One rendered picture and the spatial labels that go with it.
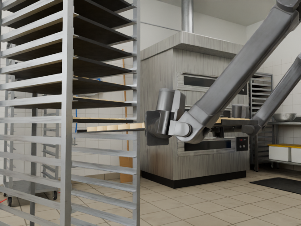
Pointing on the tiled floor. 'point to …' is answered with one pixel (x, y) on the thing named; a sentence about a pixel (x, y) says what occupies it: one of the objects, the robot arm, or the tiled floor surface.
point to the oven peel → (124, 162)
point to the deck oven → (206, 81)
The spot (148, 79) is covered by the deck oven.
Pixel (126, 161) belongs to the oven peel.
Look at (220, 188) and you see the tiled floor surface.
